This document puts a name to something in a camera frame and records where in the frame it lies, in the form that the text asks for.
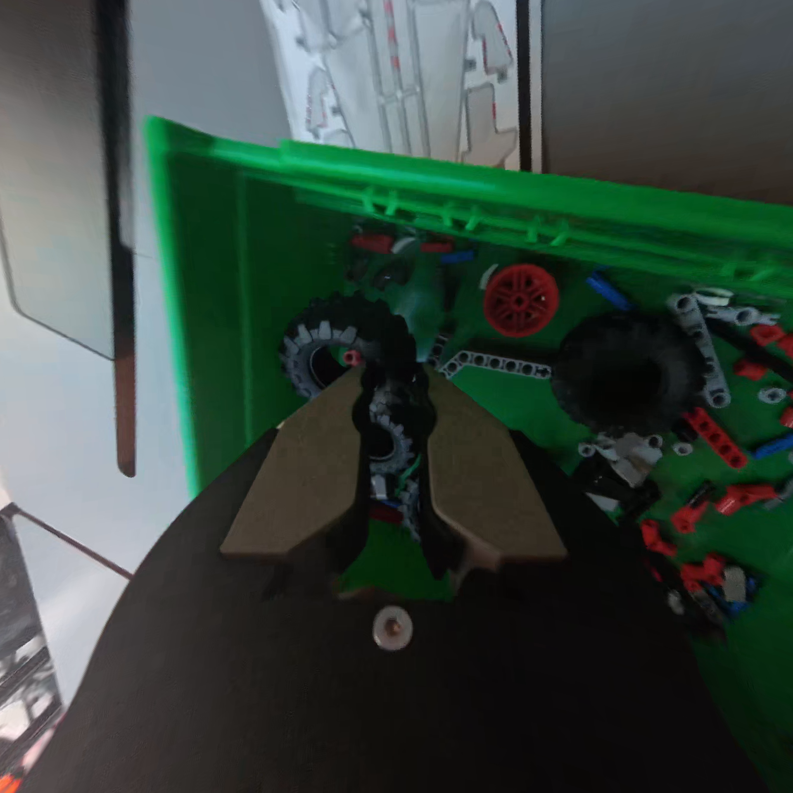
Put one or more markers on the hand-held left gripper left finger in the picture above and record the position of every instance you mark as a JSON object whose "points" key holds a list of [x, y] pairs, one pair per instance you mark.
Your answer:
{"points": [[297, 477]]}

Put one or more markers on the grey lego panel part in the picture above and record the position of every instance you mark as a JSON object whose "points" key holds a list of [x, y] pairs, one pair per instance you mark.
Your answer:
{"points": [[619, 455]]}

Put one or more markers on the green plastic bin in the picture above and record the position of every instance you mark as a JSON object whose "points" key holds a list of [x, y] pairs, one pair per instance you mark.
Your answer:
{"points": [[248, 279]]}

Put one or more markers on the red lego wheel hub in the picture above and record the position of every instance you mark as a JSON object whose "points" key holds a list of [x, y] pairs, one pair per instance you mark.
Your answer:
{"points": [[520, 291]]}

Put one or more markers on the black lego tire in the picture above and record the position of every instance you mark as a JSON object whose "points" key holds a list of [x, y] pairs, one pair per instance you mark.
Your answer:
{"points": [[396, 427], [310, 337], [595, 396]]}

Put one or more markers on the angled grey lego beam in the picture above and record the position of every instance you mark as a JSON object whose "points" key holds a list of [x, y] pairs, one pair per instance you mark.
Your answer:
{"points": [[495, 362]]}

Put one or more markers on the pile of small lego pieces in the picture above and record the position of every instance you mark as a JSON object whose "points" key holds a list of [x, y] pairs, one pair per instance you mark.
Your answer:
{"points": [[700, 570]]}

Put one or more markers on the silver laptop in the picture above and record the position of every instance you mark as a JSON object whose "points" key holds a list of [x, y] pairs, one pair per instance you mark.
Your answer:
{"points": [[56, 217]]}

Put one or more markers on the long grey lego beam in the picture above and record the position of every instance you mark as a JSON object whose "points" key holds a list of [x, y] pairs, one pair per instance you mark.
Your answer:
{"points": [[703, 347]]}

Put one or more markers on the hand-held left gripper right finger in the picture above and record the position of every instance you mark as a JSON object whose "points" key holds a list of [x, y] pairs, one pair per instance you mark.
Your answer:
{"points": [[489, 489]]}

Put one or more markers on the white sticker sheet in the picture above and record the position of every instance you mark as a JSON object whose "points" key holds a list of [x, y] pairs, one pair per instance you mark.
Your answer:
{"points": [[396, 80]]}

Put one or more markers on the red lego beam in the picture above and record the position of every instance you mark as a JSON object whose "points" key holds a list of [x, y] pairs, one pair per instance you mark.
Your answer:
{"points": [[715, 437]]}

